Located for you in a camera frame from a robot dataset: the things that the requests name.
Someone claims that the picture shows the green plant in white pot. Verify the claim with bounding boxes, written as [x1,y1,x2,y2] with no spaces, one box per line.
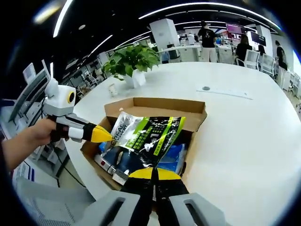
[101,44,160,89]

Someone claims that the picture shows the small white paper cup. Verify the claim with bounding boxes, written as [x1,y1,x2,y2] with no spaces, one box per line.
[108,83,118,97]

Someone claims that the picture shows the grey metal shelf rack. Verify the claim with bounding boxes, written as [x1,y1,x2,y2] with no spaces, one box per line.
[7,62,53,123]

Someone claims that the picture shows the green black soft packet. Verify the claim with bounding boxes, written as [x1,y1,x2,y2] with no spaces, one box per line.
[109,111,186,169]

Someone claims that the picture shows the purple display screen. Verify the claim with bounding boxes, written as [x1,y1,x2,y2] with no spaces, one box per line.
[227,23,242,34]

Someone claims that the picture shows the long ceiling light strip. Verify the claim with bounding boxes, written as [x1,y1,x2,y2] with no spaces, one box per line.
[138,2,280,31]

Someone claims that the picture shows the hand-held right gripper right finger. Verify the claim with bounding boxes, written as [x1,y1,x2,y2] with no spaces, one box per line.
[154,168,226,226]

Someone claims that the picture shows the white spray bottle red label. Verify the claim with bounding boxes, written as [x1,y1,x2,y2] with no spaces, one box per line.
[94,154,116,175]

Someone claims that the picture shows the blue wet wipes pack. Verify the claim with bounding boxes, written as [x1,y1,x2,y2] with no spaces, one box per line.
[98,140,152,170]

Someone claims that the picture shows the table cable port cover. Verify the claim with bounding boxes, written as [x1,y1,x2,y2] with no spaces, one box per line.
[196,86,253,101]

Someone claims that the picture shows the black cable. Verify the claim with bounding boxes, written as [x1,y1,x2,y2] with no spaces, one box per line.
[41,94,87,188]

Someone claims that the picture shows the white mesh office chair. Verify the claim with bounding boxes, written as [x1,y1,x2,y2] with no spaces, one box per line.
[244,49,261,70]
[261,54,276,76]

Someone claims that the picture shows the dark computer monitor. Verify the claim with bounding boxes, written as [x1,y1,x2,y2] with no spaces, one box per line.
[250,32,268,47]

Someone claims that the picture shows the brown cardboard shoe box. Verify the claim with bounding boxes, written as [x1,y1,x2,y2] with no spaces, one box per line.
[80,97,208,191]

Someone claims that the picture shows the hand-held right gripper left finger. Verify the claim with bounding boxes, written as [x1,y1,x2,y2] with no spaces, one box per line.
[77,168,155,226]

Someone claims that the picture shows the blue tissue pack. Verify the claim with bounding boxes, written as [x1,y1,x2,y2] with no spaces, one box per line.
[156,143,188,176]

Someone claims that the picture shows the blue white printed board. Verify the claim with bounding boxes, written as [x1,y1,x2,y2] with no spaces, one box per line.
[13,162,36,181]

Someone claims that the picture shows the person's left hand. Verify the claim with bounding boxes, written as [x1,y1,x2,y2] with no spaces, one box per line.
[24,117,57,149]

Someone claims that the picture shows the grey mesh office chair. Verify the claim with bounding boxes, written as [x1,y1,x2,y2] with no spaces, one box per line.
[14,176,97,226]

